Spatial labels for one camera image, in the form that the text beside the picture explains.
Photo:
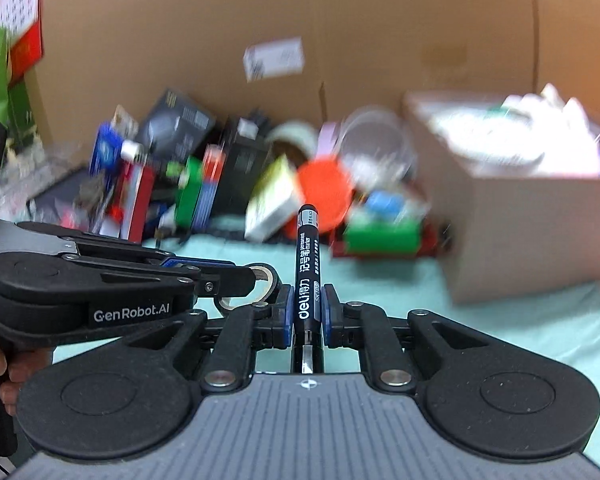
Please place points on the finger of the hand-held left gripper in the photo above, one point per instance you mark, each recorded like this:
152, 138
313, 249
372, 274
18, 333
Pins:
180, 261
225, 282

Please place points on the blue-capped small bottle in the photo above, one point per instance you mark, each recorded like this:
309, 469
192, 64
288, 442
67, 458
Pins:
384, 204

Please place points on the red wall calendar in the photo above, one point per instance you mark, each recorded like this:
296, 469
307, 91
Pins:
17, 15

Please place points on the black marker pen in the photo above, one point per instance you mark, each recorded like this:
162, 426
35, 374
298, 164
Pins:
307, 270

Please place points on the white plastic bag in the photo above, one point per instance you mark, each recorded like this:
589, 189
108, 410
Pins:
530, 125

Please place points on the red box lid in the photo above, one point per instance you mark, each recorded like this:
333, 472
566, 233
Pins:
430, 247

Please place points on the red and white box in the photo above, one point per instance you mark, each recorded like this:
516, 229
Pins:
132, 200

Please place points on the small black tape roll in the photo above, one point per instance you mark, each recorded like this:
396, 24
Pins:
270, 280

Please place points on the white shipping label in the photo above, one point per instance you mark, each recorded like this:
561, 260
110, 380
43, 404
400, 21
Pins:
274, 59

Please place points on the white and green box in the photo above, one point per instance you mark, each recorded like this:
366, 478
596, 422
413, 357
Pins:
270, 200

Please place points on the black phone case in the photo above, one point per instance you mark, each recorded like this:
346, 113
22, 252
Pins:
55, 192

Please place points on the white-capped black marker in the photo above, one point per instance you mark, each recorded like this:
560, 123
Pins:
132, 150

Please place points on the red playing card box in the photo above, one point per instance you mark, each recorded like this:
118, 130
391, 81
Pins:
210, 185

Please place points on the black charger box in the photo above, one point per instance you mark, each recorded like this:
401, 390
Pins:
177, 120

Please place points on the narrow green box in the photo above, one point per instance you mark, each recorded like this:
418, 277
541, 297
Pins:
189, 192

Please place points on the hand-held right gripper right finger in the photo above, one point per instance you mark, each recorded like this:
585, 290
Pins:
330, 327

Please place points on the white star-print pouch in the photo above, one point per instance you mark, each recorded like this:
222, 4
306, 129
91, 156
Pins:
124, 119

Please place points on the tall black box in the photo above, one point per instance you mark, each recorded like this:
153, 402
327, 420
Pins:
247, 165

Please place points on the lilac plastic holder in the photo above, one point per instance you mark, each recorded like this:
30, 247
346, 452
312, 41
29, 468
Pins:
329, 140

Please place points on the person's left hand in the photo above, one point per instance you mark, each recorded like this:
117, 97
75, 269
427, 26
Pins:
27, 370

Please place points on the clear plastic cup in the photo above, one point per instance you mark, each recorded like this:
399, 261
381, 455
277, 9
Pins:
377, 140

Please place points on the teal towel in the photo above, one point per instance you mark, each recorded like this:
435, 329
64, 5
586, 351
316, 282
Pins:
405, 285

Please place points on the orange silicone brush pad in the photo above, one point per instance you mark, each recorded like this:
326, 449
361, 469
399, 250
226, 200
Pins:
327, 185

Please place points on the blue carton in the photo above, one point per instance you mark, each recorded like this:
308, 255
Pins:
107, 147

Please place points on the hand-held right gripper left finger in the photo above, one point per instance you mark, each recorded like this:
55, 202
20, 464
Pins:
280, 327

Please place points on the clear packing tape roll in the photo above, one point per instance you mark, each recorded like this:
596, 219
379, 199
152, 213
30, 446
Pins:
295, 137

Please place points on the clear plastic container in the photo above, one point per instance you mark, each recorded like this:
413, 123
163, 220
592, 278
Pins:
30, 170

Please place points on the large brown cardboard box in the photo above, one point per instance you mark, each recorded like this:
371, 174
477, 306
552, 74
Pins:
180, 35

